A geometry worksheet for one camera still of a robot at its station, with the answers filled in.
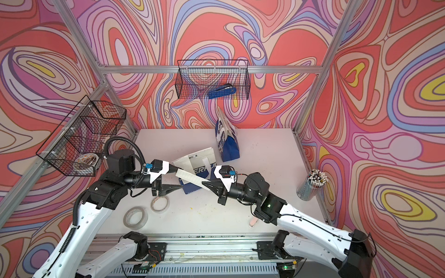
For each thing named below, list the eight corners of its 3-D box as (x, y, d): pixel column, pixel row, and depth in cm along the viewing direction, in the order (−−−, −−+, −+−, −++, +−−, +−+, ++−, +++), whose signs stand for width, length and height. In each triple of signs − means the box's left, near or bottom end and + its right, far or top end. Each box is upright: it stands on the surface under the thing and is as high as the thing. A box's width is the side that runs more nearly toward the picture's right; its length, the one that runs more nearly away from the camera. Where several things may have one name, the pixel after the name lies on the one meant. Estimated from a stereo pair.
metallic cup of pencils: (298, 201, 90) (313, 184, 75) (294, 187, 95) (307, 169, 80) (313, 201, 90) (330, 184, 75) (308, 187, 95) (324, 169, 80)
